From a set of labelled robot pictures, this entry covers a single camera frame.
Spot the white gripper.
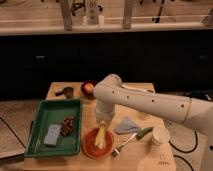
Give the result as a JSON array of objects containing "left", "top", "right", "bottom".
[{"left": 95, "top": 100, "right": 115, "bottom": 126}]

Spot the yellow banana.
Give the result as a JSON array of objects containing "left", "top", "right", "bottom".
[{"left": 95, "top": 125, "right": 106, "bottom": 149}]

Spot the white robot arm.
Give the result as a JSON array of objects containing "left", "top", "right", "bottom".
[{"left": 93, "top": 74, "right": 213, "bottom": 171}]

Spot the dark bowl with orange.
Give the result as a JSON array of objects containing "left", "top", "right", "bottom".
[{"left": 81, "top": 80, "right": 97, "bottom": 99}]

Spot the red bowl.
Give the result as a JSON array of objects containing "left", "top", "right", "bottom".
[{"left": 82, "top": 128, "right": 114, "bottom": 159}]

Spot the grey folded cloth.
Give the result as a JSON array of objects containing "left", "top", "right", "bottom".
[{"left": 114, "top": 117, "right": 141, "bottom": 134}]

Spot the dark measuring cup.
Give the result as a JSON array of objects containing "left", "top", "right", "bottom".
[{"left": 55, "top": 87, "right": 74, "bottom": 99}]

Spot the green plastic tray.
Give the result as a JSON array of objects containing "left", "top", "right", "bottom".
[{"left": 25, "top": 99, "right": 82, "bottom": 158}]

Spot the blue-grey sponge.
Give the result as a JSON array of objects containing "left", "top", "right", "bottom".
[{"left": 44, "top": 124, "right": 61, "bottom": 146}]

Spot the white cup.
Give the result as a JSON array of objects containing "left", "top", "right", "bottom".
[{"left": 152, "top": 127, "right": 170, "bottom": 146}]

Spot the black floor cable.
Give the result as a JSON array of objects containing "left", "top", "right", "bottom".
[{"left": 165, "top": 120, "right": 200, "bottom": 171}]

